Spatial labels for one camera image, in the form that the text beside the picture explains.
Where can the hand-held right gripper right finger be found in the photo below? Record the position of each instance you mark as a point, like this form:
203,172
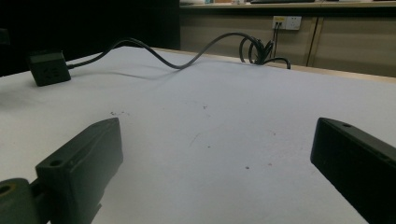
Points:
358,161

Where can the black cube power socket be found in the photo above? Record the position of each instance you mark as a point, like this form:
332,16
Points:
49,68

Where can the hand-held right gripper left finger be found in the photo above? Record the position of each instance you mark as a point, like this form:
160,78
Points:
79,168

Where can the white wall outlet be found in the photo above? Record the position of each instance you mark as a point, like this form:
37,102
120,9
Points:
286,22

